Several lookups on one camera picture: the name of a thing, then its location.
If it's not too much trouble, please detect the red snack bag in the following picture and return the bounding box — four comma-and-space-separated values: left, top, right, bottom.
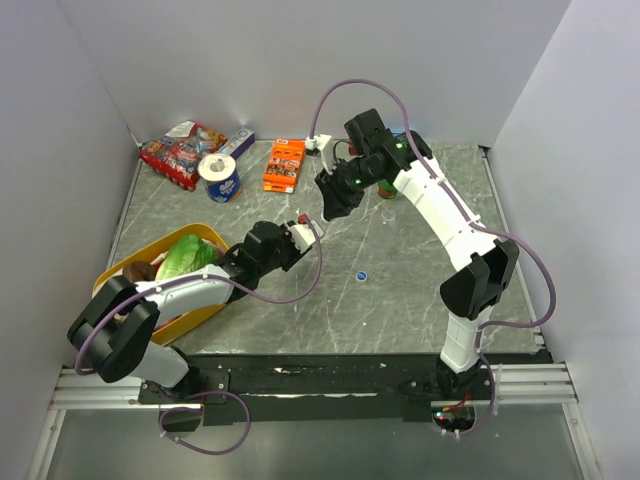
139, 121, 227, 192

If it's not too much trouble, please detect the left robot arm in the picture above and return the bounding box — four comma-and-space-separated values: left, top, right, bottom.
67, 216, 324, 402

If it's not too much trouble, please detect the yellow oval basket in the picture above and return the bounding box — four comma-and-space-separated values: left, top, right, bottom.
92, 223, 228, 346

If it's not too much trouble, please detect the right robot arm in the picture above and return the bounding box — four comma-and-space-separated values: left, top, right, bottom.
305, 109, 519, 399

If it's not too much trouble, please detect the green lettuce toy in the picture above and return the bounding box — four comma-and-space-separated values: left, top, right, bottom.
155, 234, 218, 281

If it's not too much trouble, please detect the brown mushroom toy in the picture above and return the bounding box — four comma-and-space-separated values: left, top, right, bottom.
122, 261, 156, 283

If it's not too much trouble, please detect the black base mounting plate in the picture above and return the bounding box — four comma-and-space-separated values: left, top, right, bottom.
138, 353, 491, 426

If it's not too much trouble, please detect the green glass bottle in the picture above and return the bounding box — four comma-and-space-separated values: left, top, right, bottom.
378, 180, 397, 200

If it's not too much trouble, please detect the clear plastic bottle right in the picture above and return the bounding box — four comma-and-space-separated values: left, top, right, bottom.
381, 209, 396, 224

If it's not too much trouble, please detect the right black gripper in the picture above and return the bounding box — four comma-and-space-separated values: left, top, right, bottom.
312, 155, 381, 222

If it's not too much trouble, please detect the orange snack box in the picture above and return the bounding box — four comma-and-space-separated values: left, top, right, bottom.
262, 138, 305, 194

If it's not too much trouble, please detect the toilet paper roll blue wrap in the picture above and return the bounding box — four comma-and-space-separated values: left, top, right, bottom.
198, 153, 241, 203

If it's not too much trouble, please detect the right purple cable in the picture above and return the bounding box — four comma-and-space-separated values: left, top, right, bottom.
310, 77, 557, 437

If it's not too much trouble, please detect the aluminium rail frame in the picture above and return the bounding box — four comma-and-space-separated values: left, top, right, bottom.
27, 363, 603, 479

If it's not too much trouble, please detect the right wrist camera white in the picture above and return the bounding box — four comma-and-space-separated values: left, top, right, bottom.
304, 134, 334, 173

